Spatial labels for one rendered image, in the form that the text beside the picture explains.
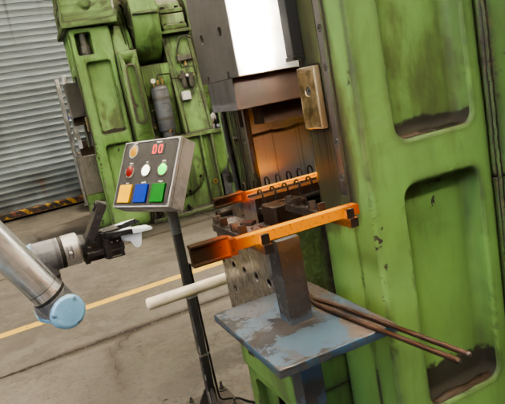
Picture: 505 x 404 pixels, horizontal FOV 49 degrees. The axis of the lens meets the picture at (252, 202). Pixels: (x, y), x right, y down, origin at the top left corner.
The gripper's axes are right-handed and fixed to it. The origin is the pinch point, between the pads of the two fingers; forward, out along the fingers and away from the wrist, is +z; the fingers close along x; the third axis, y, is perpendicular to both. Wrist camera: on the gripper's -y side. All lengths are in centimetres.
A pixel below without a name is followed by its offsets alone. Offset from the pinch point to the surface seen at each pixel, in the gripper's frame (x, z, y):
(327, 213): 61, 25, -3
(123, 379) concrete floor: -115, -3, 100
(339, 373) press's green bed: 22, 44, 59
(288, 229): 61, 15, -2
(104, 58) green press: -478, 107, -94
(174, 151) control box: -43, 27, -15
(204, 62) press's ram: -11, 33, -44
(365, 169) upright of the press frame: 47, 47, -7
